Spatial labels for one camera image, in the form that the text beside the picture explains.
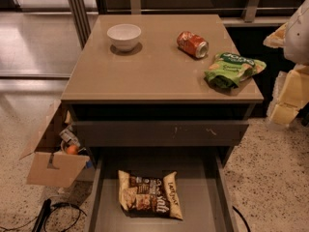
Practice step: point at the crumpled packet in box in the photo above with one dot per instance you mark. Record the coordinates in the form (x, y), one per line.
(69, 137)

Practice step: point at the closed top drawer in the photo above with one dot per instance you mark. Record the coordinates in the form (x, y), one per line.
(160, 133)

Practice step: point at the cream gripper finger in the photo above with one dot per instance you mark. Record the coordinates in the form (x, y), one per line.
(276, 39)
(290, 94)

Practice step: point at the green chip bag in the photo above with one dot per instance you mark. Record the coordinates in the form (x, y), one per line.
(228, 70)

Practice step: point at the white ceramic bowl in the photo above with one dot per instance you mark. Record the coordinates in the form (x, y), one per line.
(124, 37)

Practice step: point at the open middle drawer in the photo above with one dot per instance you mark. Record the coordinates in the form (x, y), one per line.
(200, 184)

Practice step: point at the orange soda can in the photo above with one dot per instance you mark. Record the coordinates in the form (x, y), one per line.
(193, 44)

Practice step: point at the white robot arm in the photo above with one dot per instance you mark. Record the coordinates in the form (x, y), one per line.
(296, 43)

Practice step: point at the orange fruit in box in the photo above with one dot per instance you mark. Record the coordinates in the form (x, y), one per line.
(72, 150)

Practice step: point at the cardboard box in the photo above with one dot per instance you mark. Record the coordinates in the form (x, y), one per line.
(51, 165)

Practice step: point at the brown chip bag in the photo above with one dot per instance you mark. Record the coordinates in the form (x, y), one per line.
(149, 196)

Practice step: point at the grey drawer cabinet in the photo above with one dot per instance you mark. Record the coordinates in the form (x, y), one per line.
(156, 81)

